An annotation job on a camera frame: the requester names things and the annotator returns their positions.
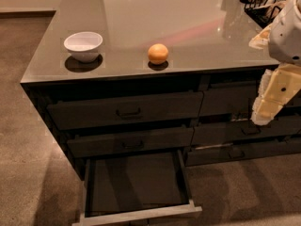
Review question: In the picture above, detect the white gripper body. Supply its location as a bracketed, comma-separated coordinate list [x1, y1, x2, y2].
[268, 0, 301, 65]

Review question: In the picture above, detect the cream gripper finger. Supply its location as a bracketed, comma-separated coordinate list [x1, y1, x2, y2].
[251, 63, 301, 125]
[248, 25, 271, 50]

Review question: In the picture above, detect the orange fruit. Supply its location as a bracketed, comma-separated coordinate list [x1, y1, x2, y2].
[148, 43, 168, 65]

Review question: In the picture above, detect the top right dark drawer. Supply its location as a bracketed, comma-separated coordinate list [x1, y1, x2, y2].
[198, 81, 301, 117]

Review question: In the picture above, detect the middle right dark drawer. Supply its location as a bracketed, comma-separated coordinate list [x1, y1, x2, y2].
[192, 116, 301, 146]

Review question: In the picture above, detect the top left dark drawer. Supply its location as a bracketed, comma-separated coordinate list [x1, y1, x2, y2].
[47, 91, 202, 130]

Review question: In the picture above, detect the open bottom left drawer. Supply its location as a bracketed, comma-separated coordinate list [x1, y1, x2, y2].
[72, 150, 202, 226]

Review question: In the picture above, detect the middle left dark drawer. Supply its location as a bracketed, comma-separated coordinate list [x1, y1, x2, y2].
[67, 127, 194, 158]

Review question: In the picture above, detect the dark counter cabinet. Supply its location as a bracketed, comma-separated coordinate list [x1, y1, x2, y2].
[21, 0, 300, 173]

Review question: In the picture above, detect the white ceramic bowl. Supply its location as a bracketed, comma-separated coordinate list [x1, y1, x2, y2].
[64, 32, 103, 63]

